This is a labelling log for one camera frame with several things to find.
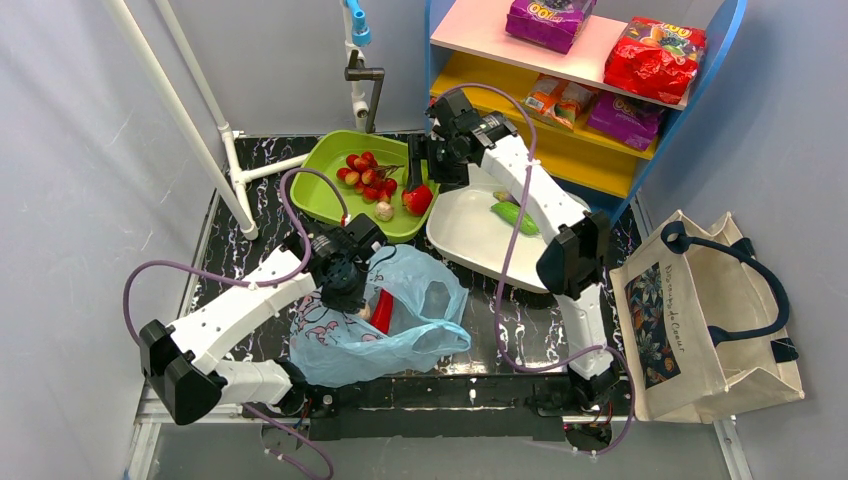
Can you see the green corn cob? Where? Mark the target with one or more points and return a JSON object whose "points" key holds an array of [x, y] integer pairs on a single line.
{"points": [[507, 209]]}

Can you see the red chili pepper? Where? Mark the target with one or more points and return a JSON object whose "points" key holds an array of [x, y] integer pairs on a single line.
{"points": [[382, 312]]}

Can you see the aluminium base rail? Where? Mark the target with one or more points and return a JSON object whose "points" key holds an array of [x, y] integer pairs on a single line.
{"points": [[192, 411]]}

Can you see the garlic bulb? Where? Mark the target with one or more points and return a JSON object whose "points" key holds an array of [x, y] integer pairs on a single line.
{"points": [[384, 211]]}

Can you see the green rectangular tray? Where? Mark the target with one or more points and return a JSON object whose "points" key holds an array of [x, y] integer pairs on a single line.
{"points": [[323, 201]]}

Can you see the purple snack bag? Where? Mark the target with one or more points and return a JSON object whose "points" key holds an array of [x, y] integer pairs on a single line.
{"points": [[633, 122], [554, 25]]}

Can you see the red snack bag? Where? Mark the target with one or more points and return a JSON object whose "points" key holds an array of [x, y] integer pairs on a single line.
{"points": [[655, 60]]}

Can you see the red apple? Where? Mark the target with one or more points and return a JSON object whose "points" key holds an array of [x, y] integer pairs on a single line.
{"points": [[417, 201]]}

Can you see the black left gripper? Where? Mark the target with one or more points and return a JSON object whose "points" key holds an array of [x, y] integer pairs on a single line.
{"points": [[361, 307]]}

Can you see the red strawberry bunch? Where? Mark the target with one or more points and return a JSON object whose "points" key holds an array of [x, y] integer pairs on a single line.
{"points": [[372, 181]]}

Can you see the purple snack bag lower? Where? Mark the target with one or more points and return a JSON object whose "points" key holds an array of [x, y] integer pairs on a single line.
{"points": [[633, 122]]}

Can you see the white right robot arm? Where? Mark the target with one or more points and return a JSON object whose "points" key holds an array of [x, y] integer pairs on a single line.
{"points": [[571, 269]]}

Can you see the purple snack bag top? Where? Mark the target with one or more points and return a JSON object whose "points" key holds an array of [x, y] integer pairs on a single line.
{"points": [[554, 25]]}

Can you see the light blue printed plastic bag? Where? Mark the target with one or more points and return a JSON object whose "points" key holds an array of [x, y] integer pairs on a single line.
{"points": [[335, 349]]}

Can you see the grey faucet on pipe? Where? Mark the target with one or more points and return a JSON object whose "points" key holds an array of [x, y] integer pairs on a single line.
{"points": [[366, 82]]}

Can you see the blue shelf with coloured boards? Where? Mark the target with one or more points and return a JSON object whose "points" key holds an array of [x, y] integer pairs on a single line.
{"points": [[542, 65]]}

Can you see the white rectangular tray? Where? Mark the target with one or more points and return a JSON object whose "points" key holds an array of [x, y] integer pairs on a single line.
{"points": [[464, 230]]}

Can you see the cream canvas tote bag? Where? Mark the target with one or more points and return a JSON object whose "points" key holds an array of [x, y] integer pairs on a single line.
{"points": [[704, 325]]}

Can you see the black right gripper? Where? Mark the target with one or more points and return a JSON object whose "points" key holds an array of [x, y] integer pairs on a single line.
{"points": [[419, 157]]}

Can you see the orange snack bag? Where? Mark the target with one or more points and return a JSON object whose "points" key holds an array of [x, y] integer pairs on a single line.
{"points": [[557, 102]]}

